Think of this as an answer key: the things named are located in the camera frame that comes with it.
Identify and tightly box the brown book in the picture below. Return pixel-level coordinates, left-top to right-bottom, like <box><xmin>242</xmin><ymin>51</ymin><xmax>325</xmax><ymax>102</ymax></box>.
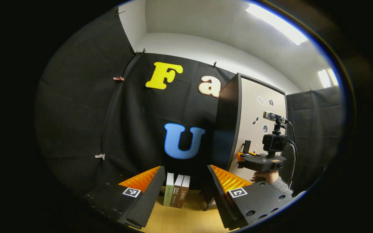
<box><xmin>175</xmin><ymin>175</ymin><xmax>191</xmax><ymax>209</ymax></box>

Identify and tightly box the black backdrop cloth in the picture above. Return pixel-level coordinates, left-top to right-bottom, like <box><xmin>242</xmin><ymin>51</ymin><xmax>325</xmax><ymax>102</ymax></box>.
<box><xmin>34</xmin><ymin>6</ymin><xmax>345</xmax><ymax>198</ymax></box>

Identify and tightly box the grey-brown book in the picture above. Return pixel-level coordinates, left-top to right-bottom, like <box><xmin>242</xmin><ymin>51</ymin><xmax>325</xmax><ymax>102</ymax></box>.
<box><xmin>170</xmin><ymin>174</ymin><xmax>184</xmax><ymax>208</ymax></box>

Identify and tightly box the small ceiling light panel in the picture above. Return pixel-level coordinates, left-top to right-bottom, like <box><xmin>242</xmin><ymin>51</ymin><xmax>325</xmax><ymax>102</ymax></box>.
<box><xmin>318</xmin><ymin>68</ymin><xmax>339</xmax><ymax>88</ymax></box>

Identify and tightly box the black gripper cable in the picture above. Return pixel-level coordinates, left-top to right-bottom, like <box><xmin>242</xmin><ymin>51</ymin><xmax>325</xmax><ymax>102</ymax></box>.
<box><xmin>284</xmin><ymin>120</ymin><xmax>298</xmax><ymax>190</ymax></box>

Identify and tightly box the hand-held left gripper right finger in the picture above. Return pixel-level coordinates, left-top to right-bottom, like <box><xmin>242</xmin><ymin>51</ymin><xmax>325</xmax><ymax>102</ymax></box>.
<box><xmin>207</xmin><ymin>164</ymin><xmax>294</xmax><ymax>231</ymax></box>

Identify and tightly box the dark grey cabinet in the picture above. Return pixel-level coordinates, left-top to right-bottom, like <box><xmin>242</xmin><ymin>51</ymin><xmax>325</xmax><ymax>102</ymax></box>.
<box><xmin>211</xmin><ymin>73</ymin><xmax>288</xmax><ymax>211</ymax></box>

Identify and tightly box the green book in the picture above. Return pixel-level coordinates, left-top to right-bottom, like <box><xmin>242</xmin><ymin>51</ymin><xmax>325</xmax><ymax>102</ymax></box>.
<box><xmin>163</xmin><ymin>172</ymin><xmax>175</xmax><ymax>207</ymax></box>

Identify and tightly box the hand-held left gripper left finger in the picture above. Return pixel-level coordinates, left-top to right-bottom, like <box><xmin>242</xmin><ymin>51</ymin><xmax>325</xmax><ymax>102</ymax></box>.
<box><xmin>88</xmin><ymin>166</ymin><xmax>166</xmax><ymax>229</ymax></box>

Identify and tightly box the long ceiling light panel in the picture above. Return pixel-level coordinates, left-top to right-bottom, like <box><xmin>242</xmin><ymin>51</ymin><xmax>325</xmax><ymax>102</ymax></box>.
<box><xmin>245</xmin><ymin>3</ymin><xmax>309</xmax><ymax>46</ymax></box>

